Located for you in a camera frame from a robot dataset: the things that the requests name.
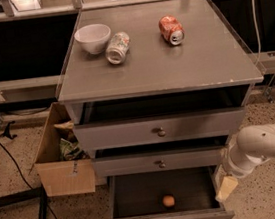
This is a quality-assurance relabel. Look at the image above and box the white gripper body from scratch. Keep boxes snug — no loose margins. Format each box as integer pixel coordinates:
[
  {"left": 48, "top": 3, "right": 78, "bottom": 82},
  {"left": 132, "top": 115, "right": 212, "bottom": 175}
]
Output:
[{"left": 222, "top": 135, "right": 267, "bottom": 179}]

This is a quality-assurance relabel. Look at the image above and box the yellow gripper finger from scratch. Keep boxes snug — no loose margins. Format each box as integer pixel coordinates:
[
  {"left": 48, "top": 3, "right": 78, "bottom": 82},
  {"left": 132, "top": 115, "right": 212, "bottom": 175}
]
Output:
[{"left": 215, "top": 175, "right": 238, "bottom": 202}]

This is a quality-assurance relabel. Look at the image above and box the orange fruit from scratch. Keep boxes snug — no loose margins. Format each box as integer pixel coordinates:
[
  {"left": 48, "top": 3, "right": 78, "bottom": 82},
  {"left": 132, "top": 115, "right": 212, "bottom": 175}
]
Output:
[{"left": 162, "top": 195, "right": 175, "bottom": 208}]

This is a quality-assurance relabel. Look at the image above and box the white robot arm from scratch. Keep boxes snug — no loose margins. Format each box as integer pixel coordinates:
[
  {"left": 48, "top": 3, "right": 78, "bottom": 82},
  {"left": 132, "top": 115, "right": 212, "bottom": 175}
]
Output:
[{"left": 216, "top": 124, "right": 275, "bottom": 202}]

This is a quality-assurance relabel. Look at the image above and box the grey bottom drawer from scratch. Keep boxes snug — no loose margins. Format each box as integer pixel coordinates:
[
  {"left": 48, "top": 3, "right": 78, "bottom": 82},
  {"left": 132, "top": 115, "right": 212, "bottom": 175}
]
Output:
[{"left": 109, "top": 167, "right": 234, "bottom": 219}]

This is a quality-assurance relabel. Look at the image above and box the grey drawer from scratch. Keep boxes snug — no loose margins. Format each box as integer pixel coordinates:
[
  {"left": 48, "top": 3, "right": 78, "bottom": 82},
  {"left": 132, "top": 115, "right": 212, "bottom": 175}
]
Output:
[
  {"left": 74, "top": 85, "right": 250, "bottom": 151},
  {"left": 92, "top": 135, "right": 229, "bottom": 177},
  {"left": 109, "top": 167, "right": 234, "bottom": 219}
]

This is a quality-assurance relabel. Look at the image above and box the grey drawer cabinet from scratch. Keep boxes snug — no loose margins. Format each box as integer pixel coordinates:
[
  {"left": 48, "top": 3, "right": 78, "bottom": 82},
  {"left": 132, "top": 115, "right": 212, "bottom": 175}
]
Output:
[{"left": 44, "top": 0, "right": 275, "bottom": 219}]

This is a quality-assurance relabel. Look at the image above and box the grey middle drawer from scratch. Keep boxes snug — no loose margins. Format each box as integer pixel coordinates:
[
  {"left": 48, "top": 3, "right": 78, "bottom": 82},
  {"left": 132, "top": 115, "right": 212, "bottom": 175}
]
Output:
[{"left": 92, "top": 135, "right": 229, "bottom": 177}]

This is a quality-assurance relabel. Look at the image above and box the grey top drawer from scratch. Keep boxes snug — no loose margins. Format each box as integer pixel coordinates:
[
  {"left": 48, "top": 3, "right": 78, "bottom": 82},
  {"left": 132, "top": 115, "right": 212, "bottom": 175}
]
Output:
[{"left": 74, "top": 85, "right": 250, "bottom": 151}]

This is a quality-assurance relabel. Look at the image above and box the orange soda can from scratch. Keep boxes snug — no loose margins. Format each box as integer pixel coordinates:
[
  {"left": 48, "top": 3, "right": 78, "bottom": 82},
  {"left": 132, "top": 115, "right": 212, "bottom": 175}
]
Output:
[{"left": 158, "top": 15, "right": 185, "bottom": 46}]

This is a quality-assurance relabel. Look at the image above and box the cardboard box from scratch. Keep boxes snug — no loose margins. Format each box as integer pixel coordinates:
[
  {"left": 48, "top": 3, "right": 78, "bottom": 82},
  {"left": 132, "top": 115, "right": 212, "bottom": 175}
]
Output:
[{"left": 34, "top": 103, "right": 96, "bottom": 197}]

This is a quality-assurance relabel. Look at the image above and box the green snack bag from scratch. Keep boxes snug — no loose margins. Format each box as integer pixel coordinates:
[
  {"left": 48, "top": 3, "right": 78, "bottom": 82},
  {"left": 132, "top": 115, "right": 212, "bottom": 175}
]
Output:
[{"left": 59, "top": 139, "right": 84, "bottom": 161}]

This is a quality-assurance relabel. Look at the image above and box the white green soda can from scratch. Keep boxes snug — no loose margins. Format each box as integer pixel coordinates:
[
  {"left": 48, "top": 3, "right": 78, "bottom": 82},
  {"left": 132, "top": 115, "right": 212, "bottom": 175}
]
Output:
[{"left": 105, "top": 32, "right": 130, "bottom": 65}]

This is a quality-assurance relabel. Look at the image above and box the white ceramic bowl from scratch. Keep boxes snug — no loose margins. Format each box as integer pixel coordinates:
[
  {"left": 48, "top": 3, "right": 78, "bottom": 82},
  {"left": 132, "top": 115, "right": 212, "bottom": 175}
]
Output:
[{"left": 74, "top": 23, "right": 111, "bottom": 55}]

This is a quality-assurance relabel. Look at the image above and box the white hanging cable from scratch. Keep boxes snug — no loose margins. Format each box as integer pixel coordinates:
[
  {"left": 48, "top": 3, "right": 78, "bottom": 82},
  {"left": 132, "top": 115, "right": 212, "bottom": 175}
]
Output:
[{"left": 233, "top": 0, "right": 265, "bottom": 68}]

